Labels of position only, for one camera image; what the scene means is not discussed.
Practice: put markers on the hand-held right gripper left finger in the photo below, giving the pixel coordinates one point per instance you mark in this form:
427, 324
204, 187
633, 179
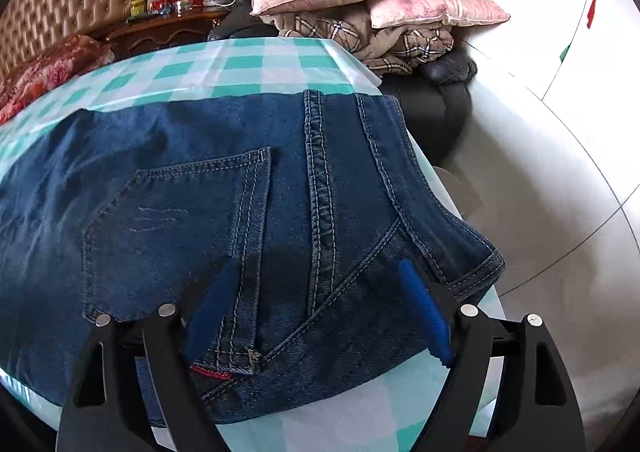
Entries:
212, 312

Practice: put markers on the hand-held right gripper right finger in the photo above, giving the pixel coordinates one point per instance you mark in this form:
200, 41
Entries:
425, 312

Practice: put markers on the blue denim pants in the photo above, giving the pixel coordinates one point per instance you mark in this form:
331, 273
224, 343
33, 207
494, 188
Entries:
200, 156

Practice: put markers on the dark leather armchair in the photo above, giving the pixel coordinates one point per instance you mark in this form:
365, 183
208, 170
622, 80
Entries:
440, 106

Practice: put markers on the teal checkered tablecloth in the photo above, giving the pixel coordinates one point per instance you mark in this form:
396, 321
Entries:
240, 64

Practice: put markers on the beige plaid quilt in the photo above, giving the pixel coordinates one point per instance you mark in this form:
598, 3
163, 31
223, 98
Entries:
390, 49

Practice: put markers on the dark wooden nightstand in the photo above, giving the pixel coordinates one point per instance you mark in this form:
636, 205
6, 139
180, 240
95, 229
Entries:
165, 31

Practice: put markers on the red floral blanket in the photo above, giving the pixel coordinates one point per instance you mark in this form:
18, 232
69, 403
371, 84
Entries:
45, 61

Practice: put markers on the small pink satin pillow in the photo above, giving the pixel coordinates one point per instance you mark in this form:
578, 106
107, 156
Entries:
440, 6

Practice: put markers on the colourful items on table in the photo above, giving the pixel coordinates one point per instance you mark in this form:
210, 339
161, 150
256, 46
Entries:
165, 4

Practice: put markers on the yellow box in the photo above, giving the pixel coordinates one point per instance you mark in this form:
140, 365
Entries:
137, 7

